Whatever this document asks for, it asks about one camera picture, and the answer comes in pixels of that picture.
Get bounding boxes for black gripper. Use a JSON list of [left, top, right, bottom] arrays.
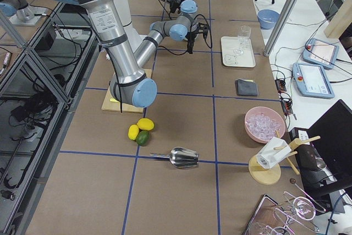
[[186, 24, 199, 54], [169, 0, 185, 12]]

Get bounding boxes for blue bowl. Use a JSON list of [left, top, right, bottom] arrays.
[[257, 9, 280, 30]]

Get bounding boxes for pink bowl with ice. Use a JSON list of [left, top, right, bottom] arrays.
[[244, 106, 286, 143]]

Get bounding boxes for metal ice scoop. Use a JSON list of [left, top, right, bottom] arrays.
[[150, 147, 199, 168]]

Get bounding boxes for cream bear tray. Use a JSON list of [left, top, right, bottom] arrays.
[[221, 36, 256, 68]]

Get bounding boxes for clear wine glass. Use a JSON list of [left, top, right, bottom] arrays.
[[234, 25, 251, 56]]

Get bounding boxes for grey folded cloth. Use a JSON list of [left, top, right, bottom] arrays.
[[235, 79, 259, 96]]

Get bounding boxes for yellow lemon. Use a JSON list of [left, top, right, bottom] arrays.
[[136, 118, 155, 131], [128, 124, 140, 141]]

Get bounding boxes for green lime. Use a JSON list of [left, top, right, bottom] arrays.
[[135, 130, 150, 146]]

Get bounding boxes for teach pendant near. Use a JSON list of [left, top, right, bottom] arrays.
[[292, 63, 335, 99]]

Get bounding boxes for teach pendant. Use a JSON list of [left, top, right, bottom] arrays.
[[292, 63, 335, 99], [302, 38, 339, 69]]

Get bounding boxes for teach pendant far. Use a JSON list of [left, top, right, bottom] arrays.
[[302, 38, 339, 69]]

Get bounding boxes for wooden mug tree stand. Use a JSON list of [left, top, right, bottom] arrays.
[[249, 136, 321, 185]]

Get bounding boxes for wine glasses on tray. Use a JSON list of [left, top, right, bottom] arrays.
[[243, 191, 327, 234]]

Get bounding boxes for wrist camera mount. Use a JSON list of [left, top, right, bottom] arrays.
[[197, 22, 210, 40]]

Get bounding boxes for white camera pole base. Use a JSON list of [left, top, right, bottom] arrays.
[[113, 0, 145, 52]]

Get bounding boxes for aluminium frame post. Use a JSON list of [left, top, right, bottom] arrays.
[[263, 0, 297, 57]]

